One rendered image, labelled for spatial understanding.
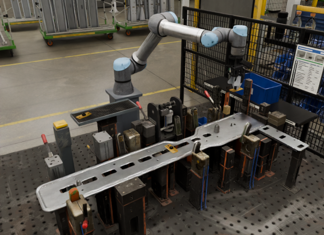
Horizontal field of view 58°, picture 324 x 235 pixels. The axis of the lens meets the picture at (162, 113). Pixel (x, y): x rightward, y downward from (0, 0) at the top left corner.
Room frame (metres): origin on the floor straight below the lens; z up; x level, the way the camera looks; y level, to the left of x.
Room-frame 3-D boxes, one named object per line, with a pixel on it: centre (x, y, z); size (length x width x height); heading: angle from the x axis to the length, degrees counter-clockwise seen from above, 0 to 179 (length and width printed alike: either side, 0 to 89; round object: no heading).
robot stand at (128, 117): (1.95, 0.27, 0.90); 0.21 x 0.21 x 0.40; 29
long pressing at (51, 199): (1.35, -0.04, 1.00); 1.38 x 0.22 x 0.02; 124
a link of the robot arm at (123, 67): (1.95, 0.27, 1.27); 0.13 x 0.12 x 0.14; 144
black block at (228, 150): (1.37, -0.37, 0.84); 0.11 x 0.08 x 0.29; 34
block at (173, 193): (1.38, -0.04, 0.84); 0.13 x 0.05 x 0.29; 34
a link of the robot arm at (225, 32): (1.65, -0.33, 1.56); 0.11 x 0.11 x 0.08; 54
